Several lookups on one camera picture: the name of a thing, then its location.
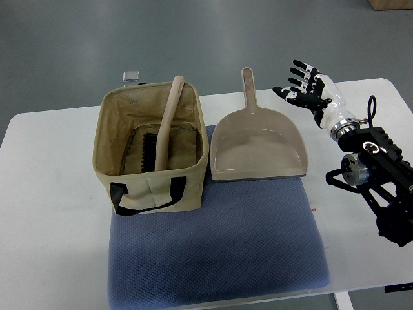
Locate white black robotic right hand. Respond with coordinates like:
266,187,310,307
272,60,359,141

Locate pink hand broom black bristles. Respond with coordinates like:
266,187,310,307
141,76,185,172

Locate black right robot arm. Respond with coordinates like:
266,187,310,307
325,96,412,247

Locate beige yellow fabric bag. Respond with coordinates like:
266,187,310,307
92,82,209,216

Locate pink plastic dustpan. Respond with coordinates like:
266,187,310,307
210,67,308,181

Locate brown cardboard box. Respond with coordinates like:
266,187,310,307
369,0,413,10

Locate blue mesh cushion mat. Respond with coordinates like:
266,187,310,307
107,125,332,310

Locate small clear plastic box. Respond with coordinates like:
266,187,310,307
123,70,139,85

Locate white table leg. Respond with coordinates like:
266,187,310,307
334,291,354,310

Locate black table control panel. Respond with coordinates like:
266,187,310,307
384,282,413,293

